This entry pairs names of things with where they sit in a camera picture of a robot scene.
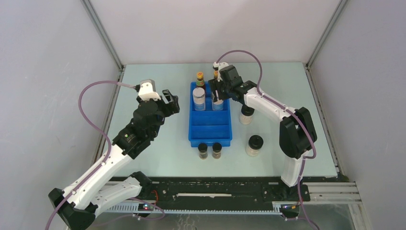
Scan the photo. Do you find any clear jar silver lid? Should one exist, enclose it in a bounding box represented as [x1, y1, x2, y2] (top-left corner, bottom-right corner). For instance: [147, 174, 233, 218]
[212, 100, 224, 111]
[192, 87, 205, 111]

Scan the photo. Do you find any white spice jar black lid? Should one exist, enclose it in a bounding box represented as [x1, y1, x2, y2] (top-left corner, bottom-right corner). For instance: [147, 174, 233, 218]
[239, 105, 255, 125]
[246, 135, 264, 157]

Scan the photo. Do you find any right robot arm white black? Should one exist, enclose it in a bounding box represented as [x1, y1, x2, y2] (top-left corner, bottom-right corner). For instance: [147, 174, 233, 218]
[208, 62, 317, 200]

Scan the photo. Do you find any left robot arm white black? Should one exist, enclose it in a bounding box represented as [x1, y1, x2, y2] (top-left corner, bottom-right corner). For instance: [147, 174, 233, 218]
[48, 90, 180, 230]

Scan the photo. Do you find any blue compartment tray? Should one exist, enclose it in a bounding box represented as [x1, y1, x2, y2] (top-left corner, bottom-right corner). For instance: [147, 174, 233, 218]
[188, 81, 233, 148]

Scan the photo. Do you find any small pepper jar left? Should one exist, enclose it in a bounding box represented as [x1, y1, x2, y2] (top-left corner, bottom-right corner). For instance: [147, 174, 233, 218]
[198, 143, 208, 160]

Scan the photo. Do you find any small pepper jar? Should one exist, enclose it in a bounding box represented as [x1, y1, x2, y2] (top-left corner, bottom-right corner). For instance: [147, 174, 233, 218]
[212, 142, 222, 159]
[198, 143, 208, 160]

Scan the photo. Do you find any small pepper jar right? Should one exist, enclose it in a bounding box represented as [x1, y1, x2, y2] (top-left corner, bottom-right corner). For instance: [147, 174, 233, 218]
[212, 142, 222, 159]

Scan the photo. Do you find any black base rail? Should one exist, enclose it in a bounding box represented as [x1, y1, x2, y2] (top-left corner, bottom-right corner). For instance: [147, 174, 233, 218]
[139, 177, 310, 211]

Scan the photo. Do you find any aluminium frame front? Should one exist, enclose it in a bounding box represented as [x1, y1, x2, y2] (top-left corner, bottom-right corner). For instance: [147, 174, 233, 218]
[95, 181, 362, 215]

